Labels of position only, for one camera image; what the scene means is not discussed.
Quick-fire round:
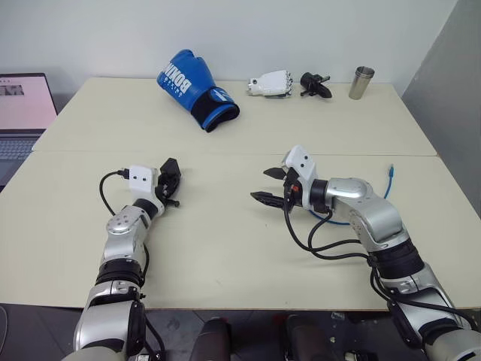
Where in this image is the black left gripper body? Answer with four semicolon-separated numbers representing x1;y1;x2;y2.
156;173;182;209

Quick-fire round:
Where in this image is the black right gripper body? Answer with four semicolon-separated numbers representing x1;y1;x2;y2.
281;167;303;211

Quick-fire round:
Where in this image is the white robotic hand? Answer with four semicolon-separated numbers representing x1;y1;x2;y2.
247;68;295;99

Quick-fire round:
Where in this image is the blue boxing glove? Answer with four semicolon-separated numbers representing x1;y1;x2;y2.
156;49;241;134

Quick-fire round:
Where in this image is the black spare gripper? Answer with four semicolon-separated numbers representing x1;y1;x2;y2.
299;71;334;100

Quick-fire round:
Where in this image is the steel cup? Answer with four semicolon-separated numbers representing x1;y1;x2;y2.
347;65;376;101

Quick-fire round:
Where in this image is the dark rounded shape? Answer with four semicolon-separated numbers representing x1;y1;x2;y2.
284;314;336;361
190;317;233;361

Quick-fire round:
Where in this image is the grey laptop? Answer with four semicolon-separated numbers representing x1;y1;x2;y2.
0;72;59;192

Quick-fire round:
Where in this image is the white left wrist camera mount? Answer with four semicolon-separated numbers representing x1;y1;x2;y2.
127;164;165;217

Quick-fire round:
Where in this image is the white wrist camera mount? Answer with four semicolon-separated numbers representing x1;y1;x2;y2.
127;164;165;217
283;144;319;208

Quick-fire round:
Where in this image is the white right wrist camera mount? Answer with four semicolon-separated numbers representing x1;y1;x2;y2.
283;144;319;208

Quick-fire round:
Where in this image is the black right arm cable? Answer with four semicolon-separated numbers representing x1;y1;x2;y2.
282;190;470;349

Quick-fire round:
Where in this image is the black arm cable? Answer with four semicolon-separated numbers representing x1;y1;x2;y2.
98;168;131;217
282;190;470;349

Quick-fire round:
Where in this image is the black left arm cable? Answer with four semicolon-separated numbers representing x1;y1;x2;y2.
98;168;131;217

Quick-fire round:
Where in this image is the blue Ethernet cable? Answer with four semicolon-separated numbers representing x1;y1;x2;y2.
307;162;396;227

